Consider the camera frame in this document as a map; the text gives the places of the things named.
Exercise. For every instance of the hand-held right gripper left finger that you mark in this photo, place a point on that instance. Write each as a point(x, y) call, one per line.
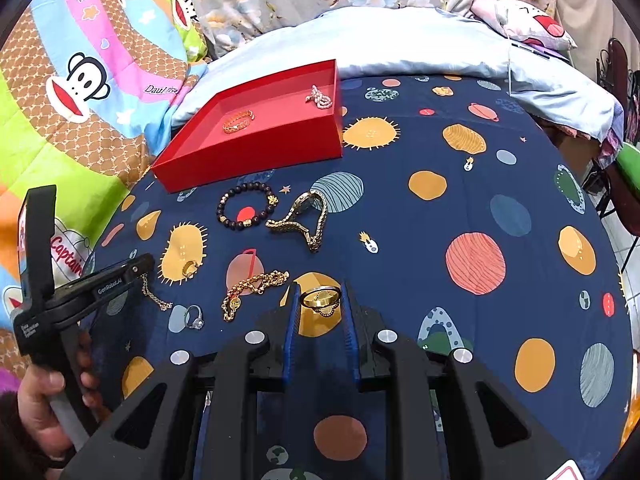
point(291, 332)

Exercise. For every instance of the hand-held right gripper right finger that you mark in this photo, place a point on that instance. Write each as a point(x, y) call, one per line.
point(349, 332)

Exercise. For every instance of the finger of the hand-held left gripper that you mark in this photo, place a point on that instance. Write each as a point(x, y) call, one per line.
point(107, 287)

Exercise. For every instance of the gold wrist watch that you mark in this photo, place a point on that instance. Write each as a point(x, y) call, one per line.
point(306, 201)

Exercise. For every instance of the red cardboard box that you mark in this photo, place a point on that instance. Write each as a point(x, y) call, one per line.
point(260, 155)

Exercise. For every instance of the person's left hand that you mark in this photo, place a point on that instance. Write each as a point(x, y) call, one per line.
point(35, 410)

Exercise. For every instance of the colourful monkey print blanket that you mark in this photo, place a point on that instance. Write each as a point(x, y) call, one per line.
point(75, 160)

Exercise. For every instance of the navy planet print blanket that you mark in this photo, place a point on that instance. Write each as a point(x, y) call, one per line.
point(400, 220)

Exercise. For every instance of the light blue quilt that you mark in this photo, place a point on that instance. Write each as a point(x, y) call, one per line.
point(400, 40)

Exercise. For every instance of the green cloth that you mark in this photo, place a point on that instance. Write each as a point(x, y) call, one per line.
point(629, 160)

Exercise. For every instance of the dark flat device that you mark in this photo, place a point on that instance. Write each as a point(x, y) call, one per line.
point(537, 51)

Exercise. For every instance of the pink cartoon face pillow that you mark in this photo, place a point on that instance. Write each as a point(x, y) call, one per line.
point(520, 20)

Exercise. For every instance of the dark metal chair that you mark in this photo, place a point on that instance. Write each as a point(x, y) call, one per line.
point(617, 60)

